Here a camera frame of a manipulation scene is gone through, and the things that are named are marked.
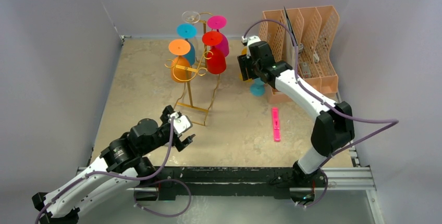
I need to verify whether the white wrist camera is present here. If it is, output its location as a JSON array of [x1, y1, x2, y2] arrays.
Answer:
[[169, 111, 193, 136], [241, 35, 261, 46]]

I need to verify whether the white folder in organizer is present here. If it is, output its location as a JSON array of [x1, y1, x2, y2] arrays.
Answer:
[[284, 7, 299, 69]]

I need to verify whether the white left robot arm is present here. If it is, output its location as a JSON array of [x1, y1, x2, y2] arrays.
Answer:
[[32, 105, 194, 223]]

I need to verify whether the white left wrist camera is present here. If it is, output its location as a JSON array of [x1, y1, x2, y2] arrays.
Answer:
[[169, 111, 193, 136]]

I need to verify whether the peach plastic file organizer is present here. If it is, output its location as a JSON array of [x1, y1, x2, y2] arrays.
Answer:
[[259, 5, 339, 97]]

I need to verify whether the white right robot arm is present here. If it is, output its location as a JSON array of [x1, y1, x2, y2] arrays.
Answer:
[[238, 36, 354, 186]]

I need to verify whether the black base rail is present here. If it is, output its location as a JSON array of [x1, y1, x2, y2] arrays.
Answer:
[[139, 167, 326, 202]]

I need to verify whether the clear wine glass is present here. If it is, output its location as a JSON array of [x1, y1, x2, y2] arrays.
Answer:
[[181, 11, 201, 24]]

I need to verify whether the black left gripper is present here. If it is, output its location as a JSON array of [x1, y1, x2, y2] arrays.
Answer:
[[140, 106, 194, 156]]

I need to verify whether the light blue wine glass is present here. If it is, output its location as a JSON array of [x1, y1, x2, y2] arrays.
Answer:
[[250, 78, 265, 96]]

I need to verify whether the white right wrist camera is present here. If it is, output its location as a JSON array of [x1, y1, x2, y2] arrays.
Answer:
[[241, 35, 261, 46]]

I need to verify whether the teal rear wine glass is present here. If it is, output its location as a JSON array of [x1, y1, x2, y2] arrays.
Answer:
[[176, 23, 197, 66]]

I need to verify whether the pink highlighter marker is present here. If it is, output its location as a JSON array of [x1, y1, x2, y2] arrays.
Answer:
[[272, 107, 281, 142]]

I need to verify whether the magenta wine glass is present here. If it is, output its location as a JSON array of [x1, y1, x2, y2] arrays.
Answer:
[[207, 15, 230, 57]]

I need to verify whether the orange wine glass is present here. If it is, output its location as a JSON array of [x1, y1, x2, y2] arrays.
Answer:
[[168, 39, 191, 83]]

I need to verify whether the red wine glass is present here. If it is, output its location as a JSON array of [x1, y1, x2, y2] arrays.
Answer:
[[202, 31, 226, 74]]

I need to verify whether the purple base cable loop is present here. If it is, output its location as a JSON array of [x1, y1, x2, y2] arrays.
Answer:
[[132, 179, 192, 218]]

